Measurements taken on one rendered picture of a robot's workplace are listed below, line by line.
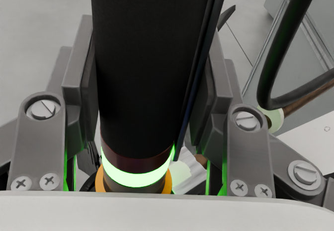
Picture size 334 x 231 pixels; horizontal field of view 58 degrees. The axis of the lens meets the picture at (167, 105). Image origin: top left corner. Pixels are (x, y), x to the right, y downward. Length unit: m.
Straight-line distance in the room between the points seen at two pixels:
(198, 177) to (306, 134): 0.43
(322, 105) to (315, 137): 0.68
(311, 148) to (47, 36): 2.48
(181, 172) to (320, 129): 0.43
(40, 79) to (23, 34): 0.59
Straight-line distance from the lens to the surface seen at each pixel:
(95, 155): 0.58
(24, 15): 3.12
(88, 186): 0.49
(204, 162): 0.22
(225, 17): 0.45
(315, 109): 1.32
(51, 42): 2.75
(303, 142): 0.61
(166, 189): 0.17
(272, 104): 0.23
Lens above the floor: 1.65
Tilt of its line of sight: 48 degrees down
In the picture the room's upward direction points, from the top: 10 degrees clockwise
